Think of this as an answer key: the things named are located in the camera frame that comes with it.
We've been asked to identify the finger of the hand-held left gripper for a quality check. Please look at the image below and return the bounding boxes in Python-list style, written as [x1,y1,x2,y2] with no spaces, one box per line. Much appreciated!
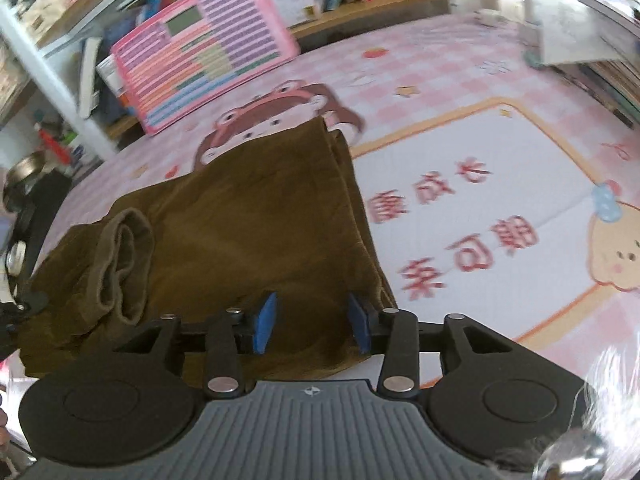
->
[0,291,49,342]

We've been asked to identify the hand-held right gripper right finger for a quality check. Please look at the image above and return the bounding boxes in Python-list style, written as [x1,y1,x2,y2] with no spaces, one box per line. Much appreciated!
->
[346,291,518,401]

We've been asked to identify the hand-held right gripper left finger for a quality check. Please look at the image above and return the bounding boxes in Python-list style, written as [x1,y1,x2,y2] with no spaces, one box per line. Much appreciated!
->
[112,290,279,401]

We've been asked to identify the brown pants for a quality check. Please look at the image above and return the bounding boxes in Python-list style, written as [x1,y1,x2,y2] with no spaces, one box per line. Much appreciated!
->
[17,116,399,381]

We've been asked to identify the metal pot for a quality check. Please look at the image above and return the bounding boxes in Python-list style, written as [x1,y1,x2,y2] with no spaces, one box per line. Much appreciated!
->
[2,152,49,202]

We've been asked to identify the pink checked printed blanket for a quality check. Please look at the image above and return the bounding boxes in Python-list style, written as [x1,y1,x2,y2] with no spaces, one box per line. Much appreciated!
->
[50,10,640,480]

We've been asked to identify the white fluffy cloth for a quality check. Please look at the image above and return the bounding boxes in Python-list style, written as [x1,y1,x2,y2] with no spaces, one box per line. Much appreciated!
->
[495,345,640,480]

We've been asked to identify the pink toy learning board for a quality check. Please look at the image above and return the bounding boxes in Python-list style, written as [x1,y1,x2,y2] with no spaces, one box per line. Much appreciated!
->
[110,0,301,136]

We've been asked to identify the stack of books and papers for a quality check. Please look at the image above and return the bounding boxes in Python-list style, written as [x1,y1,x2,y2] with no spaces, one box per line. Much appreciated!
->
[520,0,640,128]

